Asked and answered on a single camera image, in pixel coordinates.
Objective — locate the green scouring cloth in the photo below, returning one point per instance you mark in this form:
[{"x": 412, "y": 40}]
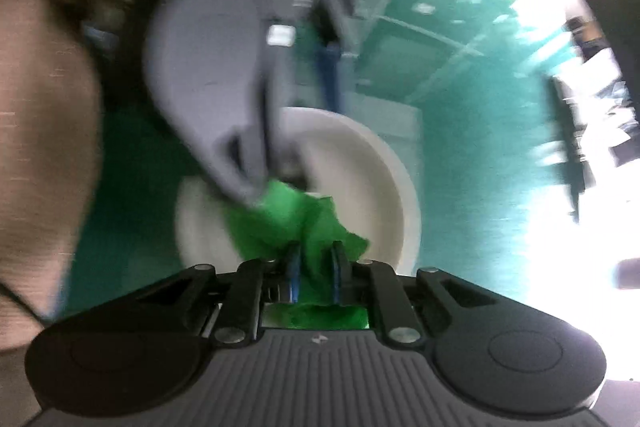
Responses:
[{"x": 285, "y": 219}]

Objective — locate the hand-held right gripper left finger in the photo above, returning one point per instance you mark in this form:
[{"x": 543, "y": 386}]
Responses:
[{"x": 295, "y": 274}]

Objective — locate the white plate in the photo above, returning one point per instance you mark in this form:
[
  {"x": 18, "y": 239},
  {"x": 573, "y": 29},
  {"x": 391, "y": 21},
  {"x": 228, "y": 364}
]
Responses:
[{"x": 370, "y": 187}]

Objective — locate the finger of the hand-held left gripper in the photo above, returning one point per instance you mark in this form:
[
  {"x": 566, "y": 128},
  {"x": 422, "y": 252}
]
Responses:
[{"x": 329, "y": 67}]

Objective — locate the person's left forearm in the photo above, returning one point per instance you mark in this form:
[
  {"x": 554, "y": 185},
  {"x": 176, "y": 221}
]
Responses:
[{"x": 40, "y": 132}]

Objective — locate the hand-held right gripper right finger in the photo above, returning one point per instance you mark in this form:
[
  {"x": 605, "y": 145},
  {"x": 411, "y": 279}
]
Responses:
[{"x": 337, "y": 274}]

